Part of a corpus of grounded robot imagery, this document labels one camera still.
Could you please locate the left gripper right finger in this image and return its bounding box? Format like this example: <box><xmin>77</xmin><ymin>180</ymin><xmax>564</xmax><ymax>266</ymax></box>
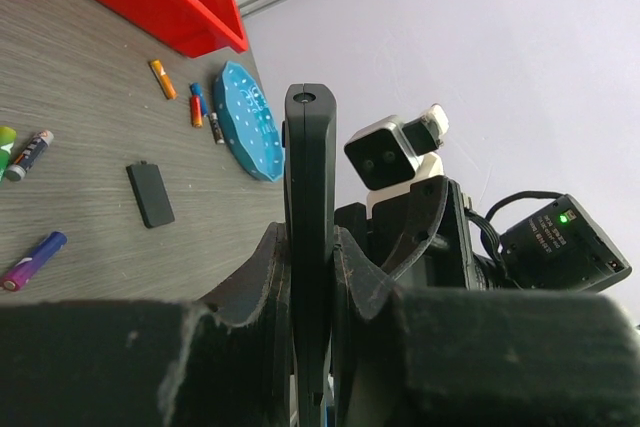
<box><xmin>332</xmin><ymin>227</ymin><xmax>403</xmax><ymax>426</ymax></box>

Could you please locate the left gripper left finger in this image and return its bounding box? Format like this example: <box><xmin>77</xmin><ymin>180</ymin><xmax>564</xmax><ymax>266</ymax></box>
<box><xmin>198</xmin><ymin>222</ymin><xmax>293</xmax><ymax>426</ymax></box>

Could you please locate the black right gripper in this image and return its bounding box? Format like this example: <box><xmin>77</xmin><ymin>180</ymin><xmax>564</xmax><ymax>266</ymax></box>
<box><xmin>334</xmin><ymin>176</ymin><xmax>475</xmax><ymax>290</ymax></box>

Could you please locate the black battery cover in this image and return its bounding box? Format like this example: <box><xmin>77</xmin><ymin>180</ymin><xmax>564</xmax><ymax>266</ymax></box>
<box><xmin>126</xmin><ymin>161</ymin><xmax>175</xmax><ymax>229</ymax></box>

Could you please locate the black remote control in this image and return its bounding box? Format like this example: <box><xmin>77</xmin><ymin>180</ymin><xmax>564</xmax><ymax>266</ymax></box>
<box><xmin>283</xmin><ymin>83</ymin><xmax>337</xmax><ymax>426</ymax></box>

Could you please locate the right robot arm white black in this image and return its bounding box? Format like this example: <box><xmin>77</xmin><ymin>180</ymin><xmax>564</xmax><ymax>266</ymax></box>
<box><xmin>335</xmin><ymin>176</ymin><xmax>632</xmax><ymax>292</ymax></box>

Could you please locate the black battery near plate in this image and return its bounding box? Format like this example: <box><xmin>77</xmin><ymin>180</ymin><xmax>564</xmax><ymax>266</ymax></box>
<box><xmin>208</xmin><ymin>112</ymin><xmax>225</xmax><ymax>144</ymax></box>

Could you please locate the blue dotted plate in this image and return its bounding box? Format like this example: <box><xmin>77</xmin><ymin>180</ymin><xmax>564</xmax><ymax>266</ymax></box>
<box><xmin>213</xmin><ymin>61</ymin><xmax>284</xmax><ymax>182</ymax></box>

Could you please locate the orange battery right cluster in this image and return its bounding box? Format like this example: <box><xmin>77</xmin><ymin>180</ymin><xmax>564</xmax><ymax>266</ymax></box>
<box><xmin>190</xmin><ymin>95</ymin><xmax>203</xmax><ymax>128</ymax></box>

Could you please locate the blue battery right cluster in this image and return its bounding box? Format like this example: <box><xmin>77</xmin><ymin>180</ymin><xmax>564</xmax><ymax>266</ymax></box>
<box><xmin>190</xmin><ymin>82</ymin><xmax>209</xmax><ymax>117</ymax></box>

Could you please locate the purple pink battery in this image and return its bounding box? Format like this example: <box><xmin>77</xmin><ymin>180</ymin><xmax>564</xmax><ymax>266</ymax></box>
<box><xmin>1</xmin><ymin>231</ymin><xmax>67</xmax><ymax>292</ymax></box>

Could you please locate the black white battery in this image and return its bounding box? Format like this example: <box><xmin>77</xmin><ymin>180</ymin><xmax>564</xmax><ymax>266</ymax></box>
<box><xmin>4</xmin><ymin>130</ymin><xmax>54</xmax><ymax>182</ymax></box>

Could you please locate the green battery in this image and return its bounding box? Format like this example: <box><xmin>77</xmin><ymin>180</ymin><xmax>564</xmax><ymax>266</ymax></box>
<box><xmin>0</xmin><ymin>126</ymin><xmax>17</xmax><ymax>180</ymax></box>

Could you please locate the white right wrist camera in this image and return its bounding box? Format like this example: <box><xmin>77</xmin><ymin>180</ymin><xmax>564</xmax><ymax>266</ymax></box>
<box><xmin>344</xmin><ymin>104</ymin><xmax>449</xmax><ymax>212</ymax></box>

